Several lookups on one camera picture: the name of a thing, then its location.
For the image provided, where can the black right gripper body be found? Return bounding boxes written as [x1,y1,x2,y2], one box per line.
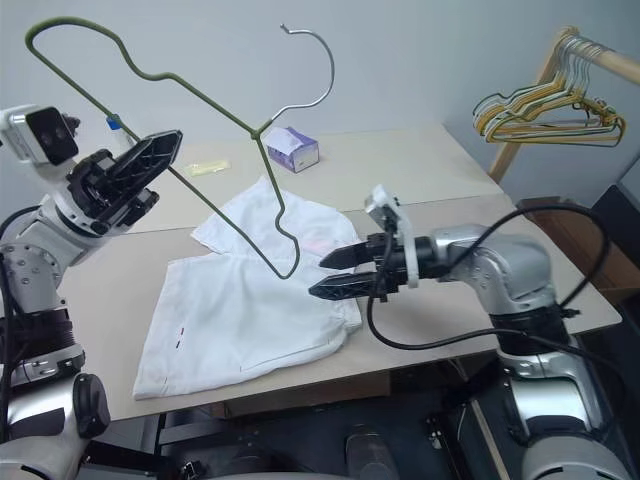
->
[368,231,412,297]

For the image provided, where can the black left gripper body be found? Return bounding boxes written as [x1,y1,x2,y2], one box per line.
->
[66,148,161,236]

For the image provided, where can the white shorts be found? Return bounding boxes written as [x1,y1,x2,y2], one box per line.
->
[132,175,362,400]

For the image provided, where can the green wire hanger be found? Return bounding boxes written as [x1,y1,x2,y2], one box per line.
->
[23,16,336,280]
[472,39,626,146]

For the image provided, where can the purple tissue box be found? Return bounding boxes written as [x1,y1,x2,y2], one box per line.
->
[264,126,320,174]

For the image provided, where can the yellow wire hanger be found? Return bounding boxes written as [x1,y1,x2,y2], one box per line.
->
[482,42,627,149]

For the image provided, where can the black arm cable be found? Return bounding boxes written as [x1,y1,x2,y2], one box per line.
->
[0,203,41,431]
[366,204,612,351]

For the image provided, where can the brown cardboard box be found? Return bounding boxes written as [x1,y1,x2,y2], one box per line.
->
[517,197,640,306]

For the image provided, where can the black box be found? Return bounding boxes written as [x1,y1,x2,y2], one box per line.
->
[592,183,640,251]

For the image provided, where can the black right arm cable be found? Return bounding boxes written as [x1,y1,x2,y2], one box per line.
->
[366,204,612,351]

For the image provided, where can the yellow plastic packet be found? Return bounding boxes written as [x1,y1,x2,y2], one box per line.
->
[182,158,232,176]

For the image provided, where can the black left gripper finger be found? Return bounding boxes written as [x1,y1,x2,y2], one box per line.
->
[106,130,183,190]

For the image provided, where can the wooden clothes rack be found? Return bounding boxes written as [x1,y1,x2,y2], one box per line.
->
[487,25,640,184]

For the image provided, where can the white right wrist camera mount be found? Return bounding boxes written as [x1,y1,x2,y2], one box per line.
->
[363,184,422,291]

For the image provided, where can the black base frame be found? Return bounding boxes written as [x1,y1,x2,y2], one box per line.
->
[84,359,506,480]

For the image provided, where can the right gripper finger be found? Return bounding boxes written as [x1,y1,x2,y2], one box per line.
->
[319,242,374,269]
[308,271,384,302]

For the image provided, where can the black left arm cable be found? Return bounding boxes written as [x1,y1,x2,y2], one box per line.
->
[0,203,41,431]

